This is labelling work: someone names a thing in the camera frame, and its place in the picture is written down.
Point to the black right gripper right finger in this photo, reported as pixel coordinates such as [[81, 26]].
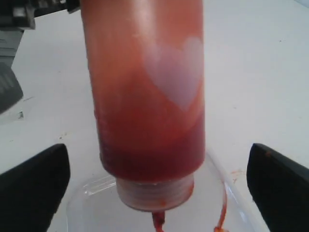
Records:
[[279, 187]]

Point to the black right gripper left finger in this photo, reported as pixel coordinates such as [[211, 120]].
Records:
[[31, 192]]

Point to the ketchup squeeze bottle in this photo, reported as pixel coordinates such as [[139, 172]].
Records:
[[146, 66]]

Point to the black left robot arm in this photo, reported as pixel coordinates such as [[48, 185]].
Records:
[[15, 17]]

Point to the white rectangular tray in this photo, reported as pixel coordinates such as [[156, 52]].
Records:
[[205, 201]]

